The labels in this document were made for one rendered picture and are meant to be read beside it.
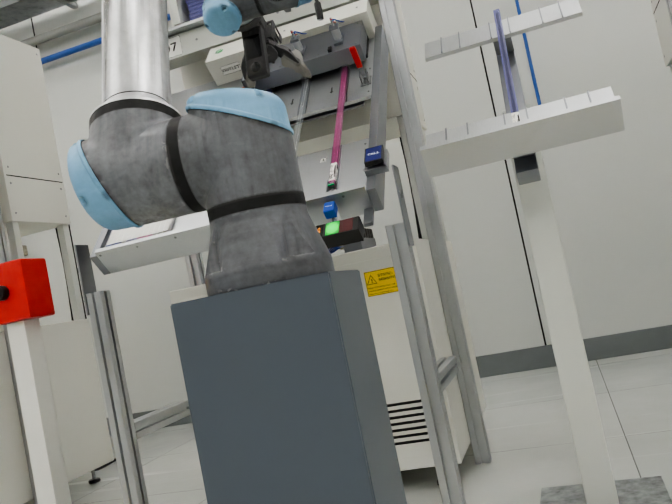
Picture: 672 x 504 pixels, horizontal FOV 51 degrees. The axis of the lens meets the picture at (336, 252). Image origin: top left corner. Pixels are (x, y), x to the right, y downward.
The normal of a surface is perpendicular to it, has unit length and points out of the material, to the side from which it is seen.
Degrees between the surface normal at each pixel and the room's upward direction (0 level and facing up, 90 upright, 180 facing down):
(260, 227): 73
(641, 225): 90
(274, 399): 90
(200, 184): 128
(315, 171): 45
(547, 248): 90
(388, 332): 90
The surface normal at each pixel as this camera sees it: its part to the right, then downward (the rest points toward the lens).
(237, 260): -0.41, -0.28
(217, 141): -0.20, -0.06
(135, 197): -0.02, 0.55
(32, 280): 0.94, -0.21
